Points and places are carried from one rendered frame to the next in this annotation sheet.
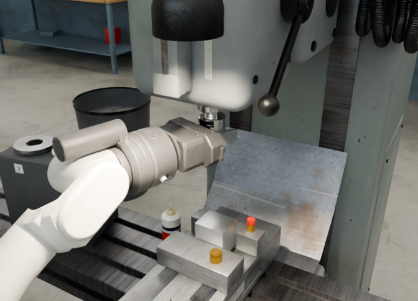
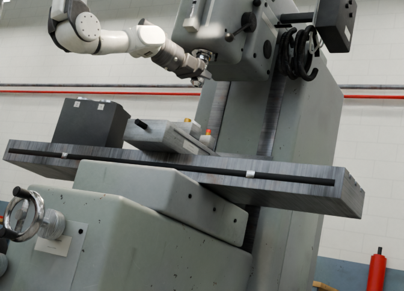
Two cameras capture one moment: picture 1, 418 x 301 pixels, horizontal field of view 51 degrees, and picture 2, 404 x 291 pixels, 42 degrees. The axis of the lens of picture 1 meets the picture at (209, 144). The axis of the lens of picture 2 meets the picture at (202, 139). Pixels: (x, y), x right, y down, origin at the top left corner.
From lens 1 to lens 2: 1.40 m
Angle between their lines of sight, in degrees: 41
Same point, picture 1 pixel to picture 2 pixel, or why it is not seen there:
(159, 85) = (186, 22)
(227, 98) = (213, 32)
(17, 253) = (118, 32)
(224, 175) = not seen: hidden behind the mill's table
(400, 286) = not seen: outside the picture
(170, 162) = (181, 53)
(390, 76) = (298, 109)
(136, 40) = (178, 18)
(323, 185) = not seen: hidden behind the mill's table
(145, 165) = (171, 45)
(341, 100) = (271, 124)
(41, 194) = (83, 120)
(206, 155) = (196, 65)
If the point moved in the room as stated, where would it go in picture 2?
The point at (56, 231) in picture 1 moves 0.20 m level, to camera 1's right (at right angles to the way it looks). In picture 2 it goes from (136, 32) to (202, 46)
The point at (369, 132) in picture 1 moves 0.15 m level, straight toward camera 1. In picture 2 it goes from (286, 142) to (277, 127)
